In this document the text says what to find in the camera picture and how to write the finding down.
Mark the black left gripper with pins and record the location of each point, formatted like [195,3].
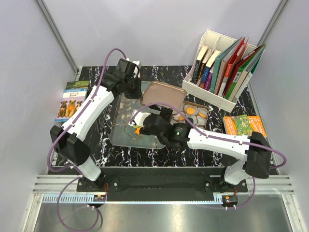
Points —
[137,94]

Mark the floral blossom serving tray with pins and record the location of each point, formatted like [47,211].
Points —
[122,133]

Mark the green hardcover book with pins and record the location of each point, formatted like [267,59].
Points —
[241,70]

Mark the small orange round biscuit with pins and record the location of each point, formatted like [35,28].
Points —
[202,115]

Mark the green landscape book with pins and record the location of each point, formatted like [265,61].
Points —
[77,84]

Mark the rose gold tin lid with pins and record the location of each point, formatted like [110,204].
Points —
[163,92]

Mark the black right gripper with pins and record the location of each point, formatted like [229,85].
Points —
[166,113]

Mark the orange fish shaped cookie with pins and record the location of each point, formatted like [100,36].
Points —
[137,131]

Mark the red hardcover book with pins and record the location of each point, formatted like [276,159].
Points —
[232,57]

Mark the teal hardcover book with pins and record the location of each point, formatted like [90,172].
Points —
[223,67]

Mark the white book organizer rack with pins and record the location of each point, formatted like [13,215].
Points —
[208,39]

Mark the orange treehouse book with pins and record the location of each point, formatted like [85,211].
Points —
[243,125]

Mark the blue paperback book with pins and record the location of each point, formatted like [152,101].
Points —
[204,69]

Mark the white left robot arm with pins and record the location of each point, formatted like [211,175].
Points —
[68,140]

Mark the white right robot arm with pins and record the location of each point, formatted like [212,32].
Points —
[252,152]

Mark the black paperback book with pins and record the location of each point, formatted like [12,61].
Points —
[199,59]

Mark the large orange round biscuit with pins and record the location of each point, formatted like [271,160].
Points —
[190,111]

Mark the dog picture book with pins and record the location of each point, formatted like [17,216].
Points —
[72,100]

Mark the purple paperback book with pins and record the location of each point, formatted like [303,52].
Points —
[210,75]

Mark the rose gold cookie tin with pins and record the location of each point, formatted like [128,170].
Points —
[196,119]

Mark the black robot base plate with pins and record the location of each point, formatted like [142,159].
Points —
[160,184]

